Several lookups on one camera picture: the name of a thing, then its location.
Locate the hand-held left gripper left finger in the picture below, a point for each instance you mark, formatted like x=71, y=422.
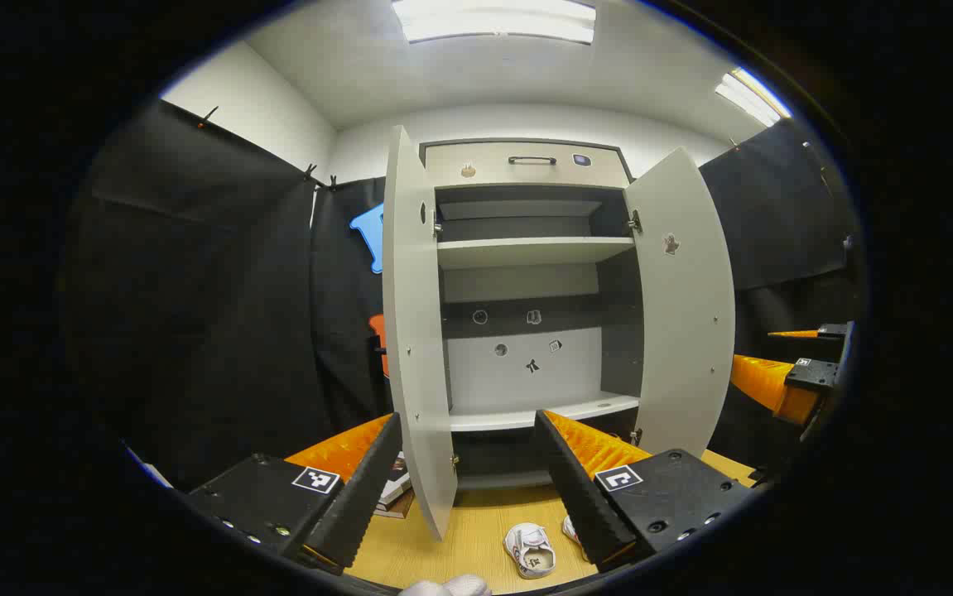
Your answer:
x=360, y=497

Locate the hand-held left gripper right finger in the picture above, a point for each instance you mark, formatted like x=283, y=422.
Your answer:
x=584, y=505

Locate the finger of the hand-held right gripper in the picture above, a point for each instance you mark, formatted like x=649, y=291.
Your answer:
x=832, y=330
x=766, y=381

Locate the white canvas shoe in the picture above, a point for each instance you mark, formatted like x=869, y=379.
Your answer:
x=530, y=550
x=571, y=530

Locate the grey cabinet door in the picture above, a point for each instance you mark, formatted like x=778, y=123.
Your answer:
x=414, y=331
x=683, y=331

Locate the grey shoe cabinet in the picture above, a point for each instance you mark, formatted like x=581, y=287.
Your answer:
x=526, y=372

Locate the grey cabinet shelf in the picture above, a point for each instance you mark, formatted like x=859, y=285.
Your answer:
x=526, y=251
x=526, y=416

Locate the beige cabinet drawer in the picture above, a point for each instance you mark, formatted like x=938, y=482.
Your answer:
x=542, y=174

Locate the brown book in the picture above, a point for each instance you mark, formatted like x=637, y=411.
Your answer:
x=397, y=509

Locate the white cover book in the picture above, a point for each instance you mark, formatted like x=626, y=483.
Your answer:
x=397, y=480

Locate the ceiling light panel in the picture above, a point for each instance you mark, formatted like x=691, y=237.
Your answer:
x=749, y=95
x=493, y=21

